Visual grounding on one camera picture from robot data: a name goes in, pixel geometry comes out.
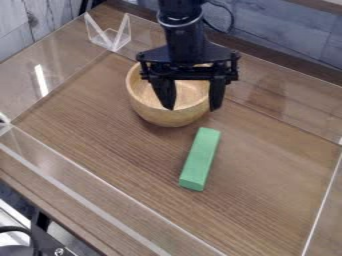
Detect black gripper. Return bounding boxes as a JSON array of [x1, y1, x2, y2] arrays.
[[136, 43, 241, 111]]

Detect green rectangular stick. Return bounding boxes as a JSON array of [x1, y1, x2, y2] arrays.
[[179, 127, 221, 191]]

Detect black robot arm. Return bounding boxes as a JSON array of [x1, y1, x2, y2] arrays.
[[136, 0, 241, 111]]

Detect wooden bowl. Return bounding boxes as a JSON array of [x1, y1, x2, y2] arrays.
[[126, 63, 210, 127]]

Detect clear acrylic corner bracket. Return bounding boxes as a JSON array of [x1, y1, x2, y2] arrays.
[[84, 13, 131, 52]]

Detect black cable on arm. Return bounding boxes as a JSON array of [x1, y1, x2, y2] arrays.
[[202, 0, 237, 34]]

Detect black table frame bracket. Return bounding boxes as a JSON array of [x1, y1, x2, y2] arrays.
[[31, 210, 87, 256]]

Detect black cable lower left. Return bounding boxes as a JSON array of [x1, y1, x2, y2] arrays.
[[0, 225, 38, 256]]

